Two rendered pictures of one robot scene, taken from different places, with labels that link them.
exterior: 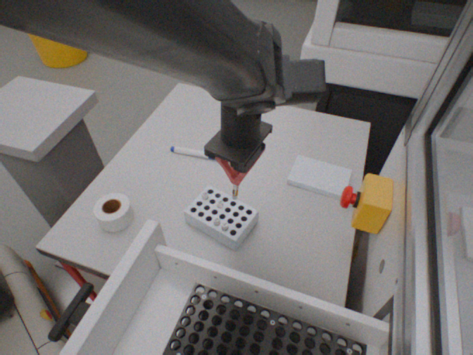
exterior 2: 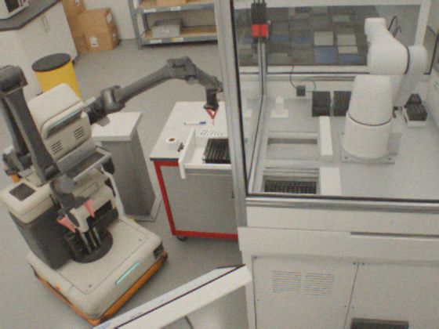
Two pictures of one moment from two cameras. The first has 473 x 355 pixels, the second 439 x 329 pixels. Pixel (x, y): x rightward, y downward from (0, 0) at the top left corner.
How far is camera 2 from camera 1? 1.70 m
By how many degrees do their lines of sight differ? 11
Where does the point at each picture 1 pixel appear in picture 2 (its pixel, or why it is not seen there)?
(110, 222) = (173, 143)
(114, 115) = not seen: hidden behind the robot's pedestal
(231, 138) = (209, 103)
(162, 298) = (199, 150)
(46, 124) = (128, 126)
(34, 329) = (131, 223)
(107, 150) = not seen: hidden behind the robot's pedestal
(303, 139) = not seen: hidden behind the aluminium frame
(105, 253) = (174, 153)
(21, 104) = (113, 122)
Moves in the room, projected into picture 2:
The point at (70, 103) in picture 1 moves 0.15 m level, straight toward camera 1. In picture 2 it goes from (133, 117) to (145, 125)
